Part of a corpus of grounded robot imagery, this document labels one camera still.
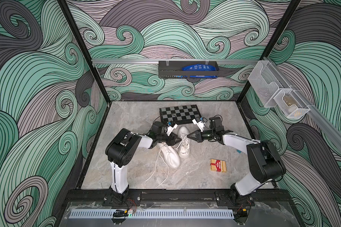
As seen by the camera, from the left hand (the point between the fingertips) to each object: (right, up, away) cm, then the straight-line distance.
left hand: (179, 136), depth 92 cm
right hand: (+6, +1, -4) cm, 7 cm away
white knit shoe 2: (-6, -10, -5) cm, 13 cm away
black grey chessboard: (+2, +14, +15) cm, 21 cm away
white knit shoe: (+2, -6, -6) cm, 9 cm away
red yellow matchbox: (+23, -16, -8) cm, 29 cm away
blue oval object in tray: (+13, +46, 0) cm, 48 cm away
